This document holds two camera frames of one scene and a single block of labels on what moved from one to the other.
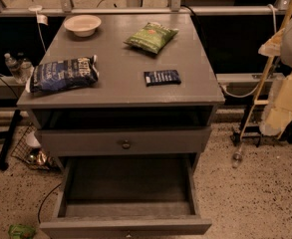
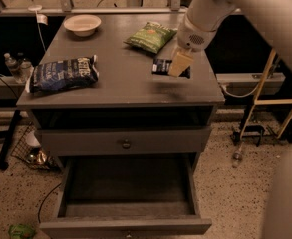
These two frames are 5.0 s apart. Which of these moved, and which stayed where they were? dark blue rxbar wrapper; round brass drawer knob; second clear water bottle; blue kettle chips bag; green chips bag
Moved: dark blue rxbar wrapper
Stayed: second clear water bottle; round brass drawer knob; green chips bag; blue kettle chips bag
